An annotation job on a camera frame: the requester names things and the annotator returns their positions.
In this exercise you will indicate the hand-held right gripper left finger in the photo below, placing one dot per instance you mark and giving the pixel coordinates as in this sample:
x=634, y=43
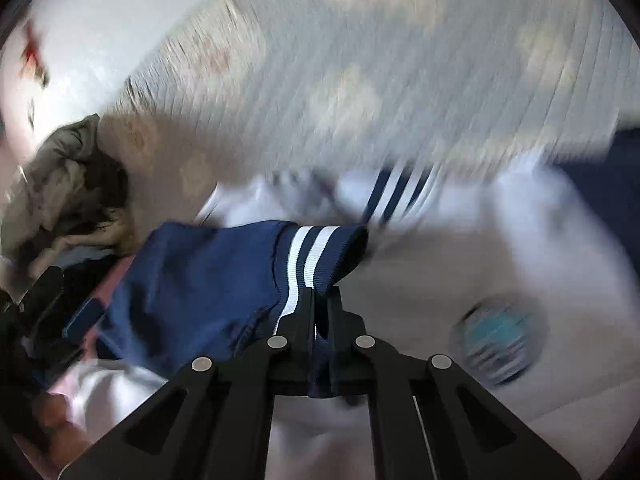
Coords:
x=295, y=320

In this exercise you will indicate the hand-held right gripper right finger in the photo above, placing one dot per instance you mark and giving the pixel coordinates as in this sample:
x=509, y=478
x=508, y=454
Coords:
x=345, y=325

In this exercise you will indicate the white and navy baseball jacket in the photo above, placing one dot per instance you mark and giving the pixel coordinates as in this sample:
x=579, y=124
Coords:
x=200, y=285

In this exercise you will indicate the white printed garment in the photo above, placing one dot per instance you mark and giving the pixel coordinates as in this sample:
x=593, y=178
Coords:
x=85, y=247

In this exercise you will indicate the grey hoodie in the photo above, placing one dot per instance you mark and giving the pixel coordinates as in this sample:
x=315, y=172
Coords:
x=55, y=180

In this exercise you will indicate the dark grey garment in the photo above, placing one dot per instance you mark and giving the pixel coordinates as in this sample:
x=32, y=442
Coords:
x=107, y=190

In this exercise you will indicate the grey quilted floral cover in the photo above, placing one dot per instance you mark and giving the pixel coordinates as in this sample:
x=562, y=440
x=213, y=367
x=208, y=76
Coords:
x=375, y=60

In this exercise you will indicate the red hanging knot ornament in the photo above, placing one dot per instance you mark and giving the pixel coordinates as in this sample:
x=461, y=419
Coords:
x=32, y=52

